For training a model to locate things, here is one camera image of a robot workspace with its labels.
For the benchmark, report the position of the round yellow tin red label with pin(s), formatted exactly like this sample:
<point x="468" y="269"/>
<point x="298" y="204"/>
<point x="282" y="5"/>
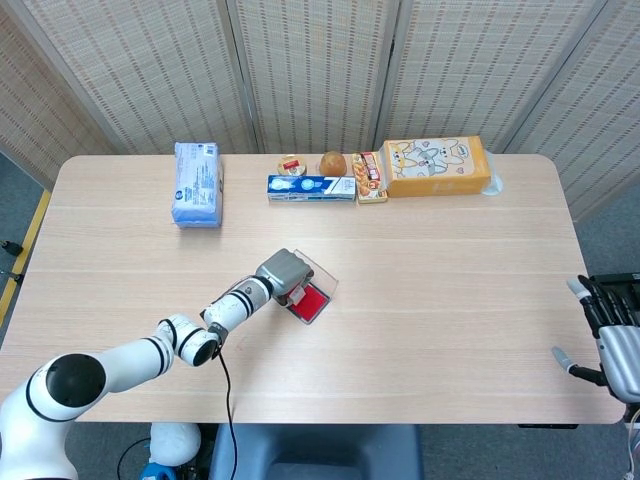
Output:
<point x="290" y="165"/>

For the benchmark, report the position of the black stand foot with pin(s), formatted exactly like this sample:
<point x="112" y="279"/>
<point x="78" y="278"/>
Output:
<point x="12" y="276"/>
<point x="11" y="246"/>

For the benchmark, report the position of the round orange bread bun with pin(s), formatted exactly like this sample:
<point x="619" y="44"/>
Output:
<point x="333" y="164"/>

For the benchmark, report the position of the woven folding screen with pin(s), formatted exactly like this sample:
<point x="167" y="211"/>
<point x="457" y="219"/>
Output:
<point x="320" y="75"/>

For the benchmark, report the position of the yellow snack box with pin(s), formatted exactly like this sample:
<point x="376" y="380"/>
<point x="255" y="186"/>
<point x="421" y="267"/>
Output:
<point x="369" y="187"/>

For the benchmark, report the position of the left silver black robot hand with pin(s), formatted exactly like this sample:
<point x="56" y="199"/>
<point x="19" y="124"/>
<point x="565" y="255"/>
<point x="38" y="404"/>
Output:
<point x="285" y="270"/>

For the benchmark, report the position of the red ink pad clear lid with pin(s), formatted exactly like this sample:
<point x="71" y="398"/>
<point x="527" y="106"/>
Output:
<point x="312" y="304"/>

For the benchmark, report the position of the blue tissue pack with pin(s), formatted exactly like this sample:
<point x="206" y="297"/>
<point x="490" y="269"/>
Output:
<point x="197" y="185"/>

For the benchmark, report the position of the yellow floor tape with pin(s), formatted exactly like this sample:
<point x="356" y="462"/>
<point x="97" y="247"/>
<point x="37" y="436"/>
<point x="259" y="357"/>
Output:
<point x="30" y="235"/>

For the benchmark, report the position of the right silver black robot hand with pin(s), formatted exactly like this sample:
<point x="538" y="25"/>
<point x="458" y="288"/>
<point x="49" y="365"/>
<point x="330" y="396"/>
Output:
<point x="620" y="350"/>

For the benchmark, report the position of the blue robot part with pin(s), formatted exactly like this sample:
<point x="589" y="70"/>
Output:
<point x="155" y="472"/>

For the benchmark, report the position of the white rounded robot cover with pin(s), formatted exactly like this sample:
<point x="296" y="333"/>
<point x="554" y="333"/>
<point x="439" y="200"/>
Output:
<point x="172" y="445"/>

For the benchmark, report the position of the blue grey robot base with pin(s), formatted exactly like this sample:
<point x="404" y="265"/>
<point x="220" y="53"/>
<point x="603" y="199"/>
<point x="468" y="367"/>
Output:
<point x="315" y="455"/>

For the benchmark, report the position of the yellow cartoon tissue pack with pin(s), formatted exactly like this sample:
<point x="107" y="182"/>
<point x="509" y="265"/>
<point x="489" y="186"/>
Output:
<point x="435" y="170"/>

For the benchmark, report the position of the blue white toothpaste box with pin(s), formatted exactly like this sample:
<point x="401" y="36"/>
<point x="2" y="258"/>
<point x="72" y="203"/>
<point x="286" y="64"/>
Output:
<point x="310" y="187"/>

